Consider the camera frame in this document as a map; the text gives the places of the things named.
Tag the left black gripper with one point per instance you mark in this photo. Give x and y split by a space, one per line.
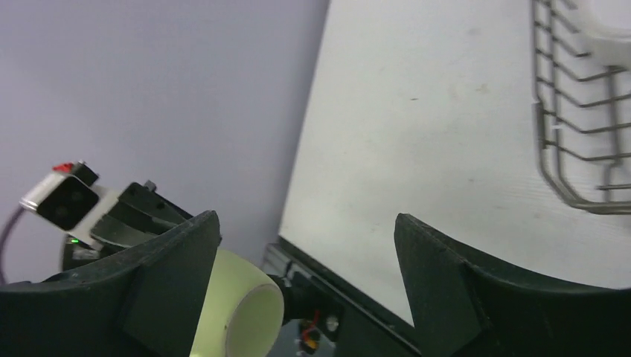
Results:
139 215

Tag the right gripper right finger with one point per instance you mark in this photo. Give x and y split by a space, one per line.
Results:
465 302

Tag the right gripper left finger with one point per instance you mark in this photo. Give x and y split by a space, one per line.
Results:
142 301

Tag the green mug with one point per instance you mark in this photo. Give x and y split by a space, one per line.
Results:
242 313

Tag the white scalloped black-rimmed dish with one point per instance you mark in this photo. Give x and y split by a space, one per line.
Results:
605 29

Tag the grey wire dish rack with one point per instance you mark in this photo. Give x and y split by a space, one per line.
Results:
581 113

